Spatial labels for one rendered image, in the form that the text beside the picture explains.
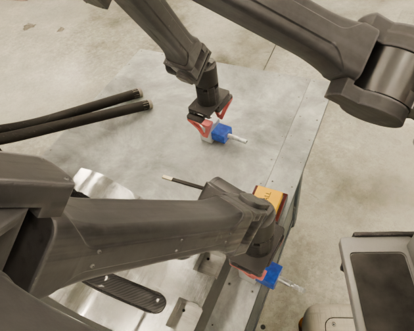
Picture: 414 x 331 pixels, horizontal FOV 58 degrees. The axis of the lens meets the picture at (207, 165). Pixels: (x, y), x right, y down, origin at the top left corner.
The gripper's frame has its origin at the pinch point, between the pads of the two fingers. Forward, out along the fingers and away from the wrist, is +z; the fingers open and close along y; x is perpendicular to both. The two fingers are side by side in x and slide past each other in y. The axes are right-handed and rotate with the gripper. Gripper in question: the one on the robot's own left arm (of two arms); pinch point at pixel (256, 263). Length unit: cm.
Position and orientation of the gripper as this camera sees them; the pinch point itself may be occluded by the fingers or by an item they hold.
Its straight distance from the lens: 76.5
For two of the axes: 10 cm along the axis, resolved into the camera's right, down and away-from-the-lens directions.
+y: -5.1, 7.0, -4.9
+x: 8.5, 3.5, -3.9
